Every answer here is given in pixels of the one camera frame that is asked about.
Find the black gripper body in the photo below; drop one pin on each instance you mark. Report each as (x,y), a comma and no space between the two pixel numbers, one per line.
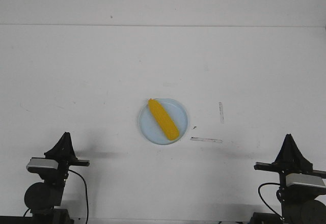
(75,163)
(269,167)

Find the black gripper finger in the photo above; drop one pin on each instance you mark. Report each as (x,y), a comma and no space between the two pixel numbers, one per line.
(60,149)
(298,159)
(281,158)
(71,152)

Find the light blue round plate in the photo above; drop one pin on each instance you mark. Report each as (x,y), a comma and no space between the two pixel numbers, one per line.
(151,130)

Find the yellow corn cob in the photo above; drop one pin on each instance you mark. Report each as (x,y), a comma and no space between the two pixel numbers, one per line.
(163,119)

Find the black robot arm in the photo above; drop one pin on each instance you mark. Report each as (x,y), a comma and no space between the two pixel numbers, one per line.
(43,199)
(299,186)

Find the vertical tape strip on table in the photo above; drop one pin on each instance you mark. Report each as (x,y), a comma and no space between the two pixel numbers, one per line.
(221,110)

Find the horizontal tape strip on table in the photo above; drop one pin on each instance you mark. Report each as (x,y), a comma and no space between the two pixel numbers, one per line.
(201,139)

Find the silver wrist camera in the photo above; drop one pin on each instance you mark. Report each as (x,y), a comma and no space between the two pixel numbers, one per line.
(295,179)
(37,165)

